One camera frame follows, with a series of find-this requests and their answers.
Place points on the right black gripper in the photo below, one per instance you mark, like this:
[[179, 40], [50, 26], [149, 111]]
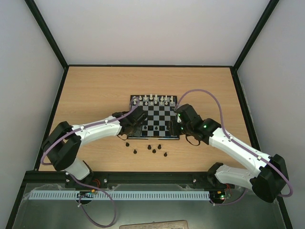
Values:
[[173, 125]]

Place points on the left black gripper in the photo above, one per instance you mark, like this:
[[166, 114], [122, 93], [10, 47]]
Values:
[[138, 132]]

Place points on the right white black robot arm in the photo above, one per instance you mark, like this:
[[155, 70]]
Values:
[[265, 175]]

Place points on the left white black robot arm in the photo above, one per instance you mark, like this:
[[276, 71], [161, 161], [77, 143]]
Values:
[[62, 145]]

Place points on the black white chess board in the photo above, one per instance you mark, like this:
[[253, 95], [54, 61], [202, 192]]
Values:
[[156, 116]]

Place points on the right controller circuit board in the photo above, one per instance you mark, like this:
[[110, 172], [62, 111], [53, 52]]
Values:
[[220, 195]]

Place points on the controller circuit board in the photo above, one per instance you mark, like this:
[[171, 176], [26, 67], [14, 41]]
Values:
[[220, 195], [87, 193]]

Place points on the left controller circuit board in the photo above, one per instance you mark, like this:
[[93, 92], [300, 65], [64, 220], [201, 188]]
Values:
[[87, 193]]

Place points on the light blue slotted cable duct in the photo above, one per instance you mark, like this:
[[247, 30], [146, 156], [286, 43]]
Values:
[[122, 195]]

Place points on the black aluminium mounting rail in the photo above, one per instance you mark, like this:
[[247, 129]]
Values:
[[108, 179]]

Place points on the black cage frame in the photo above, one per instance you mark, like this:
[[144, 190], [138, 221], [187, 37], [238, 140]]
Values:
[[241, 96]]

